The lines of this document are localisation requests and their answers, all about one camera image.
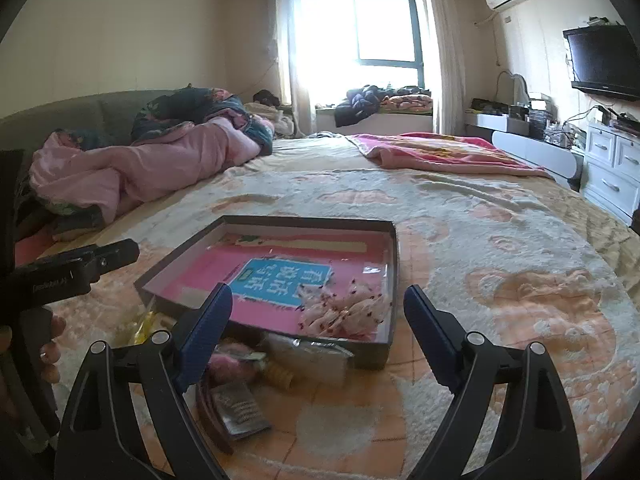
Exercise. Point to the black wall television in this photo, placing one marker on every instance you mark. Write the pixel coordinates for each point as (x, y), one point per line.
(604, 60)

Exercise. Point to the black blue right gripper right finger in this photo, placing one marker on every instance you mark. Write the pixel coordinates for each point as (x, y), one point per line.
(535, 437)

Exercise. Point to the dark jacket on sill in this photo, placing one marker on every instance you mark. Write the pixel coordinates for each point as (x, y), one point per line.
(360, 104)

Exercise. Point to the pink quilt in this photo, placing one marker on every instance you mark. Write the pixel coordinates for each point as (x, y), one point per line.
(74, 170)

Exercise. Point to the pink red blanket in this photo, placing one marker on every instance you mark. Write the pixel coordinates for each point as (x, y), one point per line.
(439, 153)

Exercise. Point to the window with teal frame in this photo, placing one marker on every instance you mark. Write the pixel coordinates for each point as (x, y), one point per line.
(350, 44)

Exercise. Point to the yellow hair clip in bag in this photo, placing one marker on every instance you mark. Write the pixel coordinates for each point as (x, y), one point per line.
(136, 330)

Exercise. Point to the white desk with clutter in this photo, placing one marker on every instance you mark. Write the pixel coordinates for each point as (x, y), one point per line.
(526, 129)

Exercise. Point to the pink blue book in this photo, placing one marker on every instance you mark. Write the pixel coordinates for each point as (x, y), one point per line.
(264, 271)

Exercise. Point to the dark red hair claw clip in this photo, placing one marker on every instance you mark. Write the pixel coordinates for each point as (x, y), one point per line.
(210, 419)

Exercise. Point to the pink dotted hair scrunchie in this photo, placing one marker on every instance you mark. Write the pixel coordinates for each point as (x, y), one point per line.
(355, 314)

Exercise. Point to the right sheer curtain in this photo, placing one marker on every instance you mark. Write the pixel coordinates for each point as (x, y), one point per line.
(449, 86)

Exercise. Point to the grey green headboard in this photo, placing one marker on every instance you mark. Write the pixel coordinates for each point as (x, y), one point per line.
(111, 114)

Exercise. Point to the clear packaged rhinestone hair clip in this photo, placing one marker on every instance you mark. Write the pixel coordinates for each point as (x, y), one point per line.
(238, 411)

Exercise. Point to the white drawer cabinet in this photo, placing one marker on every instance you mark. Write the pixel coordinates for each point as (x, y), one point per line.
(610, 173)

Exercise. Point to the beige peach bedspread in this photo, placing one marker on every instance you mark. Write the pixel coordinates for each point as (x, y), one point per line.
(517, 259)

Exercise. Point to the person's left hand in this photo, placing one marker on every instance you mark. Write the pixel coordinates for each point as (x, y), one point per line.
(50, 354)

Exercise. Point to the dark floral quilt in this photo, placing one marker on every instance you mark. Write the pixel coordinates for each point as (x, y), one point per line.
(198, 105)

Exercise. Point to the dark shallow cardboard box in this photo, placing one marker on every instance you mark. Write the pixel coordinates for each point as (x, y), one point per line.
(367, 355)

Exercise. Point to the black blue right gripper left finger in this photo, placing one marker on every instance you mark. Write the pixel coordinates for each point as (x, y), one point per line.
(100, 437)

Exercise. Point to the clear plastic packet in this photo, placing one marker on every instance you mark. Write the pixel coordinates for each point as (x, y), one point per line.
(325, 363)

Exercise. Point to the left sheer curtain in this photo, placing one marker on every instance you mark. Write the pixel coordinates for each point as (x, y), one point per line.
(293, 76)

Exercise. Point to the sheer curtain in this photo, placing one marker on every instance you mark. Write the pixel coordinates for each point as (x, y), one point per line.
(449, 86)
(293, 76)

